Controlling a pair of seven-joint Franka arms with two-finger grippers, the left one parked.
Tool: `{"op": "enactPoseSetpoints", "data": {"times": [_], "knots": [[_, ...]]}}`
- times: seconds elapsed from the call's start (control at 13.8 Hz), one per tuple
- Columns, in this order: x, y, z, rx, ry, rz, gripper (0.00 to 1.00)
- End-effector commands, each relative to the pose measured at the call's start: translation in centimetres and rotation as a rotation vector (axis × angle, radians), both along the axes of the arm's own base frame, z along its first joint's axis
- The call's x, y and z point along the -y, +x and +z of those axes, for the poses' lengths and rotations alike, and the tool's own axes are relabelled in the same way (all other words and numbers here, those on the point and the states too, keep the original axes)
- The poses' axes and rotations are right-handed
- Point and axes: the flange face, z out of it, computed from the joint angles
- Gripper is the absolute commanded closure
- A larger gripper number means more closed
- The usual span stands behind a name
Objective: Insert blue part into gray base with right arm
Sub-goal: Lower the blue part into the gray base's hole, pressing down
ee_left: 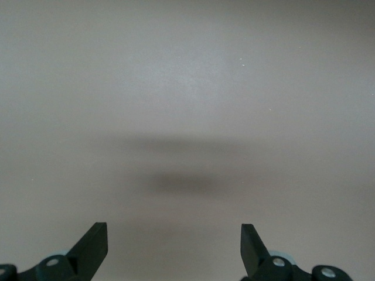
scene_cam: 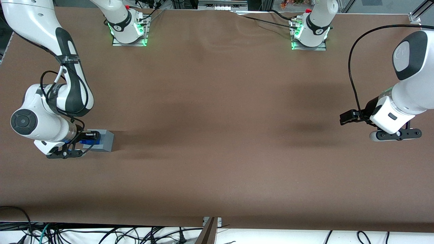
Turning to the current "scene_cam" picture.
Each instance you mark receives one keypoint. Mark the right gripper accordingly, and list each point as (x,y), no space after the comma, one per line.
(78,130)

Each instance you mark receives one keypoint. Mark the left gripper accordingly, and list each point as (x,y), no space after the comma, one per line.
(370,107)

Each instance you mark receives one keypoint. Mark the blue plastic insert part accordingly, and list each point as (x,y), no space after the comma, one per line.
(91,141)

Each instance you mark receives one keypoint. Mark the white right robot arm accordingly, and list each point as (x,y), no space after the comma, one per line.
(34,20)

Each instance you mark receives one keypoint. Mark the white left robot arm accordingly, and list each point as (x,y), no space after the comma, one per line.
(417,95)

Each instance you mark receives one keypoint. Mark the gray square base block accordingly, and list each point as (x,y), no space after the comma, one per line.
(106,140)

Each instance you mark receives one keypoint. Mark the brown table cover sheet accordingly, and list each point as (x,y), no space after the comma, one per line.
(217,101)

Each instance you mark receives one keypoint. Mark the dark table support beam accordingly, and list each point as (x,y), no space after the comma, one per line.
(207,234)

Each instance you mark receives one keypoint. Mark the black left camera mount bracket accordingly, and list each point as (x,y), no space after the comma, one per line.
(373,108)

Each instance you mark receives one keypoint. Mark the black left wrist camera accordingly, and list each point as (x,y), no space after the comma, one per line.
(349,117)

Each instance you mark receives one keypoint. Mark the silver corner bracket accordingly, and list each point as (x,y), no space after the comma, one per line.
(415,18)

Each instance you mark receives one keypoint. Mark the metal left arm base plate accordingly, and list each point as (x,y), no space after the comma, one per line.
(308,48)

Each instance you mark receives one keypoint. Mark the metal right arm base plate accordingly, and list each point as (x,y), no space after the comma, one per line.
(129,44)

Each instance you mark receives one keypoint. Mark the aluminium frame profile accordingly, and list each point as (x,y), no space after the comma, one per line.
(222,4)

